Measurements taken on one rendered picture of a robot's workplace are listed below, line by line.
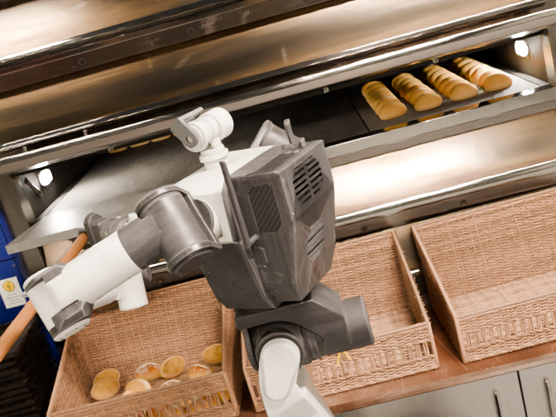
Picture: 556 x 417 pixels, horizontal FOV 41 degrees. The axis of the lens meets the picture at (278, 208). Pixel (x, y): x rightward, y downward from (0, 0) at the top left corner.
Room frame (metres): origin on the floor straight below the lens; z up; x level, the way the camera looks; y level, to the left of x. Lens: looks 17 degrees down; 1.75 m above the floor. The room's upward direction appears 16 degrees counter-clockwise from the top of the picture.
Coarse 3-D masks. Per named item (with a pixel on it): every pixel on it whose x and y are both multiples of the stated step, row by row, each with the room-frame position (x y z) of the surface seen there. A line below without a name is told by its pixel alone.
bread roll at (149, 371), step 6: (144, 366) 2.31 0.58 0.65; (150, 366) 2.31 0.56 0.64; (156, 366) 2.31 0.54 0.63; (138, 372) 2.31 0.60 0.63; (144, 372) 2.30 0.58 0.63; (150, 372) 2.29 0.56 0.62; (156, 372) 2.30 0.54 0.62; (138, 378) 2.30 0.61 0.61; (144, 378) 2.29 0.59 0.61; (150, 378) 2.29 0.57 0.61; (156, 378) 2.30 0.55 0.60
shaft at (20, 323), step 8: (80, 240) 2.02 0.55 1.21; (88, 240) 2.06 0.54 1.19; (72, 248) 1.95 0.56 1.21; (80, 248) 1.98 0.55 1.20; (64, 256) 1.89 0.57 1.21; (72, 256) 1.90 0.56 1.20; (32, 304) 1.60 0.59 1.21; (24, 312) 1.55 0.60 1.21; (32, 312) 1.57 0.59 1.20; (16, 320) 1.51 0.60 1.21; (24, 320) 1.52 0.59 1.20; (8, 328) 1.48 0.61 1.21; (16, 328) 1.48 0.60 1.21; (24, 328) 1.51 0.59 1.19; (8, 336) 1.44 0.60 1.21; (16, 336) 1.46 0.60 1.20; (0, 344) 1.41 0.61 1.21; (8, 344) 1.42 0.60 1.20; (0, 352) 1.38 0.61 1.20; (0, 360) 1.37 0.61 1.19
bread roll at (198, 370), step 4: (196, 364) 2.22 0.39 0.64; (200, 364) 2.21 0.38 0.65; (204, 364) 2.21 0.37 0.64; (192, 368) 2.21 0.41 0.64; (196, 368) 2.20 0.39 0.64; (200, 368) 2.19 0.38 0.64; (204, 368) 2.19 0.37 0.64; (208, 368) 2.19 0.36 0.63; (188, 372) 2.22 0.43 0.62; (192, 372) 2.20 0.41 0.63; (196, 372) 2.19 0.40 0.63; (200, 372) 2.18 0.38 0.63; (204, 372) 2.18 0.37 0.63; (208, 372) 2.18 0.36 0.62; (212, 372) 2.19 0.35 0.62; (192, 376) 2.19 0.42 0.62; (196, 376) 2.18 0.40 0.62
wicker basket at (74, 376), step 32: (192, 288) 2.42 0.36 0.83; (96, 320) 2.43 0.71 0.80; (128, 320) 2.42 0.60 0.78; (160, 320) 2.40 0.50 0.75; (192, 320) 2.39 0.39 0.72; (224, 320) 2.17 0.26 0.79; (64, 352) 2.25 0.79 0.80; (96, 352) 2.41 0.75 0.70; (128, 352) 2.39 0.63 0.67; (160, 352) 2.38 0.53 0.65; (192, 352) 2.36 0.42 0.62; (224, 352) 2.03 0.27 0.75; (64, 384) 2.16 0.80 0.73; (160, 384) 2.27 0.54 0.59; (192, 384) 1.95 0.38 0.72; (224, 384) 1.95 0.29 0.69; (64, 416) 1.99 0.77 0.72; (96, 416) 1.99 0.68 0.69; (128, 416) 1.97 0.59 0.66; (160, 416) 1.97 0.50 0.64; (192, 416) 1.96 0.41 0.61; (224, 416) 1.95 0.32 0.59
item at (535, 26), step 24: (528, 24) 2.21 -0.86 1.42; (552, 24) 2.20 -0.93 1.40; (432, 48) 2.23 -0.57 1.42; (456, 48) 2.22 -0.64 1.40; (360, 72) 2.25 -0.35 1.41; (384, 72) 2.37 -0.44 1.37; (264, 96) 2.27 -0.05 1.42; (288, 96) 2.27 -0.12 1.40; (168, 120) 2.29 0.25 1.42; (96, 144) 2.31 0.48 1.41; (120, 144) 2.45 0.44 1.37; (0, 168) 2.33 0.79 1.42; (24, 168) 2.35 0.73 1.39
